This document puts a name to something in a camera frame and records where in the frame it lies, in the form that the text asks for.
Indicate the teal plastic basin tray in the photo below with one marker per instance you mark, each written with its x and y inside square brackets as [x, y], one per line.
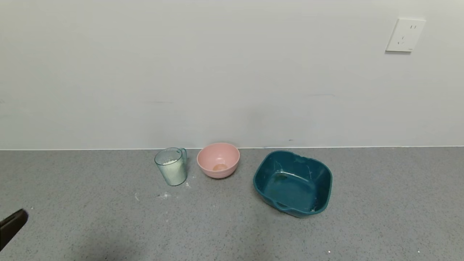
[290, 188]

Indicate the clear ribbed plastic cup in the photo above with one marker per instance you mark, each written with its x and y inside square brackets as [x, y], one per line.
[173, 174]

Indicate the pink plastic bowl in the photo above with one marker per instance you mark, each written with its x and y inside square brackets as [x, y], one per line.
[217, 159]

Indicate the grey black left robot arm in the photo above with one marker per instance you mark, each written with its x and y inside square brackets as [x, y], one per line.
[11, 226]

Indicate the white wall power socket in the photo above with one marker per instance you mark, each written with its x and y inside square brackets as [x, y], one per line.
[405, 35]

